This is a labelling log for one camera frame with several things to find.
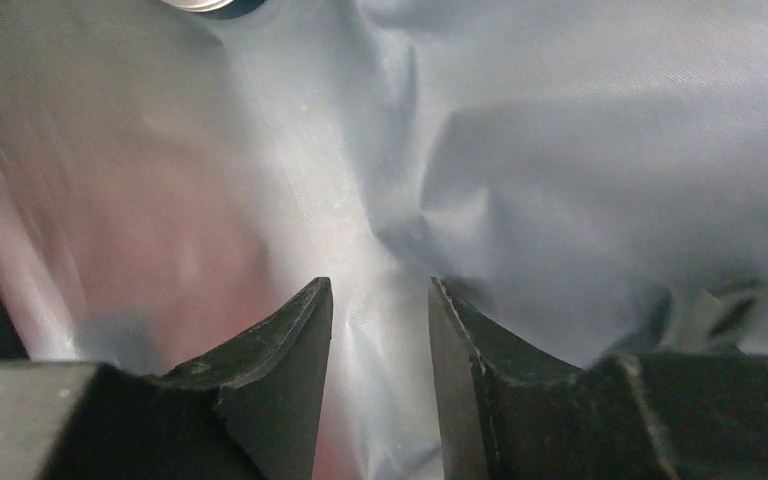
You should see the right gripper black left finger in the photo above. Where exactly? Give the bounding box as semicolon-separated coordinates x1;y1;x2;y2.
0;277;333;479

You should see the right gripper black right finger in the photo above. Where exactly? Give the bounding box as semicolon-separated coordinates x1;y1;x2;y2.
428;279;768;479

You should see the small round tin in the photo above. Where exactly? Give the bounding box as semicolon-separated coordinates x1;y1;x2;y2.
162;0;235;13

